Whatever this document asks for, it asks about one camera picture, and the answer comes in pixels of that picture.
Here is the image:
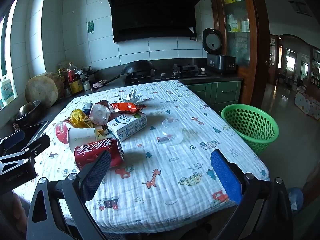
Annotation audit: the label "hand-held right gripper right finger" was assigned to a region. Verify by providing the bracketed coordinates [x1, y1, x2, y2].
[211, 149, 294, 240]

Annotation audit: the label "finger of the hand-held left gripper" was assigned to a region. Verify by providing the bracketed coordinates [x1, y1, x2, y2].
[0, 129, 25, 153]
[7, 134, 51, 159]

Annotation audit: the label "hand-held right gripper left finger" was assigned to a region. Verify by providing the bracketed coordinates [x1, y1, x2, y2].
[26, 150, 112, 240]

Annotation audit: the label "green plastic basket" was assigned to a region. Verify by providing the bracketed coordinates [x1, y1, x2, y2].
[221, 104, 280, 155]

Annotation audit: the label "white paper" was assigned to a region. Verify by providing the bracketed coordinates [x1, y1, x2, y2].
[124, 91, 150, 103]

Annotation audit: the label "red paper bowl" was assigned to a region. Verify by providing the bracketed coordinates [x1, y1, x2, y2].
[54, 121, 75, 145]

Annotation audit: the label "red cola can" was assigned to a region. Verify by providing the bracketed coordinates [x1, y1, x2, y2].
[74, 138, 125, 170]

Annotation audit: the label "metal bowl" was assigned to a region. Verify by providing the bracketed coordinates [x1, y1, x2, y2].
[15, 100, 42, 123]

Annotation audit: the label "white paper cup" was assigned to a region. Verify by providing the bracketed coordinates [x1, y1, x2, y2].
[67, 127, 97, 153]

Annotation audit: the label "yellow white packet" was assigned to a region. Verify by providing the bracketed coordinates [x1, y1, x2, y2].
[94, 125, 112, 141]

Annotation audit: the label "yellow plastic wrapper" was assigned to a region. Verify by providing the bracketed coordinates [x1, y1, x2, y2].
[69, 109, 94, 128]

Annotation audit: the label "white detergent bottle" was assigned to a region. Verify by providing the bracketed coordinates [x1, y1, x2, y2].
[0, 76, 14, 105]

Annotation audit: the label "round wooden chopping board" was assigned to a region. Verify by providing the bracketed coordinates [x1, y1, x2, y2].
[25, 74, 58, 109]
[40, 72, 65, 100]

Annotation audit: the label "clear cup with white lid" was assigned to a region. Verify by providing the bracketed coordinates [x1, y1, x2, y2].
[89, 100, 111, 125]

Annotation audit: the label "dark sauce bottle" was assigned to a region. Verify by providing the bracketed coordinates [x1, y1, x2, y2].
[57, 69, 72, 98]

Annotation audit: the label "clear plastic cup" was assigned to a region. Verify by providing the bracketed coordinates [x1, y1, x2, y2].
[160, 118, 185, 146]

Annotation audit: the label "blue plastic bag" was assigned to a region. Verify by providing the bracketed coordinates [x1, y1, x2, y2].
[287, 187, 304, 213]

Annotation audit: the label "oil bottle with yellow label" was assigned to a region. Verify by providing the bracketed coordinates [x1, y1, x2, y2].
[67, 62, 84, 94]

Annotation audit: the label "orange snack bag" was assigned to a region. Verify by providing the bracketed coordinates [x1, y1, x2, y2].
[110, 102, 147, 114]

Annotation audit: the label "white cartoon printed blanket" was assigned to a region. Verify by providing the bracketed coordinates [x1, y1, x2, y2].
[19, 80, 270, 233]

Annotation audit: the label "pink cloth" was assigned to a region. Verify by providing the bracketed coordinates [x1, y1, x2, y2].
[91, 79, 108, 90]

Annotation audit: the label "black utensil holder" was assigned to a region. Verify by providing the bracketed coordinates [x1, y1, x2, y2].
[80, 66, 97, 80]

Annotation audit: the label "green cabinet doors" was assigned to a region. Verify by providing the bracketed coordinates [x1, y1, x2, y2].
[187, 80, 243, 108]

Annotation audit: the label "dotted playpen fence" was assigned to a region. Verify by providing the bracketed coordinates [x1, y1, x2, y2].
[294, 91, 320, 120]

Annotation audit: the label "black wok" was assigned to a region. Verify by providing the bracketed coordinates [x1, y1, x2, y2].
[105, 60, 157, 84]

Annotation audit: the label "black rice cooker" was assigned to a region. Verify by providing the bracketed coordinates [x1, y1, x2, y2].
[202, 28, 237, 74]

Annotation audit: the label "black gas stove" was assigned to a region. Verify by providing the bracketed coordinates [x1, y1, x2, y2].
[124, 64, 212, 85]

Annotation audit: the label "wooden glass door cabinet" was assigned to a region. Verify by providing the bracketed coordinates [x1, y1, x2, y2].
[207, 0, 270, 110]

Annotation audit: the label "black range hood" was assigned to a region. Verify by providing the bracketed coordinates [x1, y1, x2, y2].
[106, 0, 206, 43]

